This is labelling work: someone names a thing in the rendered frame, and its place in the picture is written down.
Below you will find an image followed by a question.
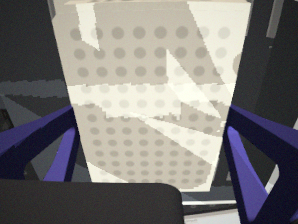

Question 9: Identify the dark grey perforated base plate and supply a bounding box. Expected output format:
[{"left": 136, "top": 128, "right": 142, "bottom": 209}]
[{"left": 0, "top": 109, "right": 237, "bottom": 216}]

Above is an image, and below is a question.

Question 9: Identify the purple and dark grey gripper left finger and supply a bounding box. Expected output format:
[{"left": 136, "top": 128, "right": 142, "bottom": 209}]
[{"left": 0, "top": 105, "right": 80, "bottom": 182}]

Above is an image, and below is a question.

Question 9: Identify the white well plate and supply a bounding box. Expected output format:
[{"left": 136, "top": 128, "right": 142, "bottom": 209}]
[{"left": 52, "top": 0, "right": 251, "bottom": 192}]

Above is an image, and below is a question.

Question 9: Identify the light grey square plate with rg label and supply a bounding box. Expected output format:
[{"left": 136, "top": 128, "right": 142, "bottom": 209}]
[{"left": 184, "top": 208, "right": 240, "bottom": 224}]

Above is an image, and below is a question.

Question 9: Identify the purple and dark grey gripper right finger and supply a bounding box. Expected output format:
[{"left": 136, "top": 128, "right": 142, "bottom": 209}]
[{"left": 222, "top": 104, "right": 298, "bottom": 224}]

